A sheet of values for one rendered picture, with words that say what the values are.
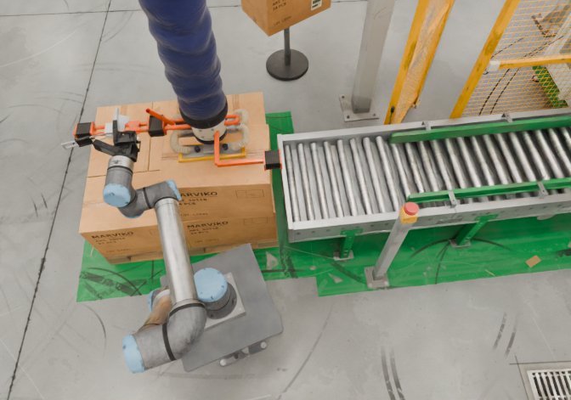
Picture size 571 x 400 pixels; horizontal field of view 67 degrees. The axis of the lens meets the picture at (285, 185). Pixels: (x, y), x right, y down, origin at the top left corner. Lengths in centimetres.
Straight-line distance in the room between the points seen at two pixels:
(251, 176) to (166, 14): 103
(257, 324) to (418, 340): 124
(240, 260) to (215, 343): 43
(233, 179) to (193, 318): 107
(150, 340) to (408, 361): 195
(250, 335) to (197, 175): 87
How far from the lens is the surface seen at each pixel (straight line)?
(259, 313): 222
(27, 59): 497
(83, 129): 231
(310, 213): 263
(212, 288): 194
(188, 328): 140
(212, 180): 233
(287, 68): 411
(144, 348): 142
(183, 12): 161
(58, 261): 353
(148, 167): 297
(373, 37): 323
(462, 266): 330
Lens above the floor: 290
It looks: 60 degrees down
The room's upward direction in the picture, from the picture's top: 2 degrees counter-clockwise
